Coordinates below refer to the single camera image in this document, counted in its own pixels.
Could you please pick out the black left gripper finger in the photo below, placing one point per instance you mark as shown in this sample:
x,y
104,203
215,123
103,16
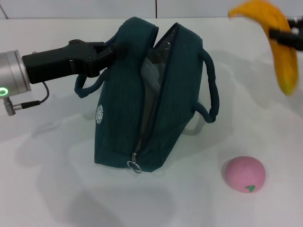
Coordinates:
x,y
118,52
101,63

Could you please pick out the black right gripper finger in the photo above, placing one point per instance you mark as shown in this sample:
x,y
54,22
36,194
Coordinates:
x,y
297,24
288,39

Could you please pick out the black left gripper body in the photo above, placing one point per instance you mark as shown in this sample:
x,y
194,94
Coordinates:
x,y
59,61

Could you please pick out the yellow banana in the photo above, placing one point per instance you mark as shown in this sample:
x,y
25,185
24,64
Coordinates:
x,y
286,68

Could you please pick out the dark teal fabric lunch bag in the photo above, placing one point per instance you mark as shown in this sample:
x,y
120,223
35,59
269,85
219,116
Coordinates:
x,y
118,106

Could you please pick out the pink toy peach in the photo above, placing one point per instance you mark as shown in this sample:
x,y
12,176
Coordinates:
x,y
243,173

